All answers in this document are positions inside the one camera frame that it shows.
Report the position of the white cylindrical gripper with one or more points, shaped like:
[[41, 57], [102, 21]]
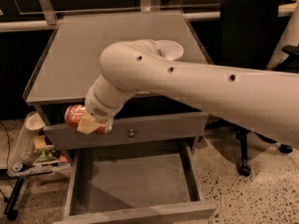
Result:
[[99, 109]]

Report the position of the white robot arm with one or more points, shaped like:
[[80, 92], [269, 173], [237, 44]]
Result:
[[133, 61]]

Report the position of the top drawer with knob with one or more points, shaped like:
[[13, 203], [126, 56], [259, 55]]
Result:
[[132, 130]]

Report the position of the grey drawer cabinet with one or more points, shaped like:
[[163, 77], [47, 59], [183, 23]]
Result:
[[69, 67]]

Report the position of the open middle drawer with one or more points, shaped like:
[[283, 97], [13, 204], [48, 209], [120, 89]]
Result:
[[145, 183]]

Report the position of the white cup in bin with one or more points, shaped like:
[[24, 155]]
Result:
[[34, 123]]

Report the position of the white bowl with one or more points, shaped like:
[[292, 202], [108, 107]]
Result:
[[171, 50]]

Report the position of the black office chair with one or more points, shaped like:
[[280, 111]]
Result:
[[249, 25]]

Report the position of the black stand with cable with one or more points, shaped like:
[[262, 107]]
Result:
[[10, 211]]

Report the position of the metal rail with brackets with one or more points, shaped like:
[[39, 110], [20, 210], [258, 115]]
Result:
[[22, 15]]

